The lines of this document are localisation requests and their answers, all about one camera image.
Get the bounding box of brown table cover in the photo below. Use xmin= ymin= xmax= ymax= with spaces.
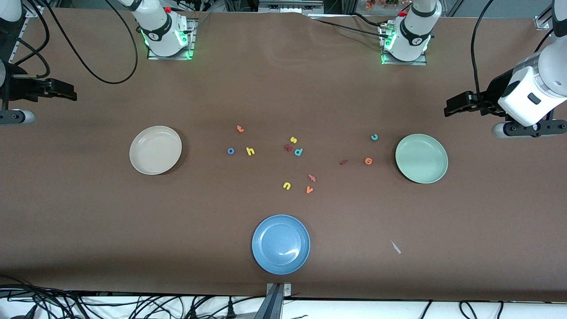
xmin=0 ymin=8 xmax=567 ymax=303

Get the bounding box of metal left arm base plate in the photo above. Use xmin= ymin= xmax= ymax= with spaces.
xmin=380 ymin=22 xmax=428 ymax=66

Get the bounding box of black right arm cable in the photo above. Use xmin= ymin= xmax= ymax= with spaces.
xmin=9 ymin=7 xmax=50 ymax=79
xmin=42 ymin=0 xmax=138 ymax=85

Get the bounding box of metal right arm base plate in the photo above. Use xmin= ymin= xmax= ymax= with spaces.
xmin=148 ymin=18 xmax=198 ymax=60

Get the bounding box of black table cable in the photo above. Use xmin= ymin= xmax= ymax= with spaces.
xmin=308 ymin=17 xmax=384 ymax=35
xmin=350 ymin=12 xmax=390 ymax=27

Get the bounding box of blue round plate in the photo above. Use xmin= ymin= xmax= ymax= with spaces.
xmin=252 ymin=214 xmax=311 ymax=275

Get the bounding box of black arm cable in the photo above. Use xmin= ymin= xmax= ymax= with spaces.
xmin=9 ymin=7 xmax=50 ymax=79
xmin=42 ymin=0 xmax=138 ymax=85
xmin=472 ymin=0 xmax=497 ymax=100

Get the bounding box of beige round plate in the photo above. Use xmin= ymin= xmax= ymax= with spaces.
xmin=129 ymin=126 xmax=183 ymax=175

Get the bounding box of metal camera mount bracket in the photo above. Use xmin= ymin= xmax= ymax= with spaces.
xmin=255 ymin=283 xmax=292 ymax=319

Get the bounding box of pale green round plate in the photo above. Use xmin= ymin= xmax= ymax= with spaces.
xmin=395 ymin=134 xmax=449 ymax=184

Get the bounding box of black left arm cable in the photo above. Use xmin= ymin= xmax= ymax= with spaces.
xmin=472 ymin=0 xmax=497 ymax=100

